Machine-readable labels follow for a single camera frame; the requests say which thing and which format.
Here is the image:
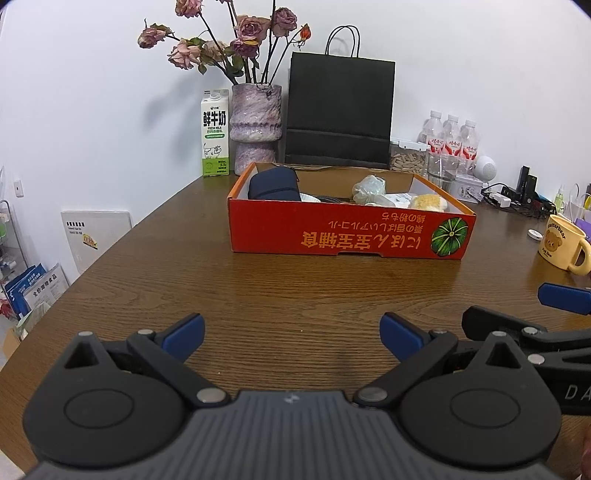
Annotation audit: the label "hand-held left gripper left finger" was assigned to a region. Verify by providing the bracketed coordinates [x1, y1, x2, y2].
[54, 313, 230, 408]

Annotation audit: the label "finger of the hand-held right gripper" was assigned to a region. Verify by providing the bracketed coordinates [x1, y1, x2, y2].
[538, 283, 591, 317]
[462, 305, 591, 366]

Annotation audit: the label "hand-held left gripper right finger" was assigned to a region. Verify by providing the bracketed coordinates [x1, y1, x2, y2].
[355, 312, 533, 409]

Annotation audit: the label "red cardboard box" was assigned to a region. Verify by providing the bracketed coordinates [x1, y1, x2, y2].
[228, 161, 477, 262]

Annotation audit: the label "iridescent crinkled ball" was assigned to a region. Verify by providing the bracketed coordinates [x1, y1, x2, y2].
[352, 175, 387, 204]

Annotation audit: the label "navy blue pouch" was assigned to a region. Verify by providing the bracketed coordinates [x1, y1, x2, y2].
[248, 167, 301, 202]

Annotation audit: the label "brown wooden desktop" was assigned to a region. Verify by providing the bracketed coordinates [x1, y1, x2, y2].
[0, 159, 591, 480]

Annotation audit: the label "yellow bear print mug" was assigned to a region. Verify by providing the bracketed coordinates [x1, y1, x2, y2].
[537, 213, 591, 276]

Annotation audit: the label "white power strip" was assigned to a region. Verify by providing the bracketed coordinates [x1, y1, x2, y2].
[480, 182, 515, 208]

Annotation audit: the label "white flat board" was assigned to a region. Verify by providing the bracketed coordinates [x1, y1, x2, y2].
[60, 210, 133, 275]

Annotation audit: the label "yellow plush toy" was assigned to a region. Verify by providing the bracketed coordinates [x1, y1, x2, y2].
[410, 194, 450, 213]

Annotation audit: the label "white printed packet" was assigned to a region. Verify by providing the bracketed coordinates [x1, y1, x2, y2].
[23, 263, 70, 315]

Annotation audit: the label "pale printed tin box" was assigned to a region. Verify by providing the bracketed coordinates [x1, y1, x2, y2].
[450, 174, 485, 204]

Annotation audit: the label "white round device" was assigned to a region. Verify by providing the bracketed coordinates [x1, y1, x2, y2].
[472, 155, 498, 182]

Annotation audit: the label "clear drinking glass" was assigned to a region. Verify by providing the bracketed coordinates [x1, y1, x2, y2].
[427, 152, 459, 189]

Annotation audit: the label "blue printed packets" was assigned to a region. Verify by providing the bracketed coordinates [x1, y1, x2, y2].
[2, 264, 47, 319]

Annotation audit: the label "clear container of pellets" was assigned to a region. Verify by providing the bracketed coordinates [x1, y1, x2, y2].
[389, 138, 430, 175]

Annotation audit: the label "brown cardboard carton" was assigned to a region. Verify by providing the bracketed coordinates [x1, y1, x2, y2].
[0, 325, 21, 370]

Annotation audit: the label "white green milk carton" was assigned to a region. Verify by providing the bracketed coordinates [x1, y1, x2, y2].
[200, 89, 230, 177]

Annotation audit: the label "purple white ribbed vase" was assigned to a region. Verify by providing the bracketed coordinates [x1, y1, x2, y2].
[229, 83, 283, 176]

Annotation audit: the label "black paper bag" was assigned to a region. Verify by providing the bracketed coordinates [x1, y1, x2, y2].
[284, 25, 396, 171]

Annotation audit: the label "dried pink rose bouquet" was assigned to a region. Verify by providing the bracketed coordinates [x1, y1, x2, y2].
[137, 0, 312, 86]

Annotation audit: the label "wire storage rack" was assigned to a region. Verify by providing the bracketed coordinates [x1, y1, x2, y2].
[0, 200, 21, 319]

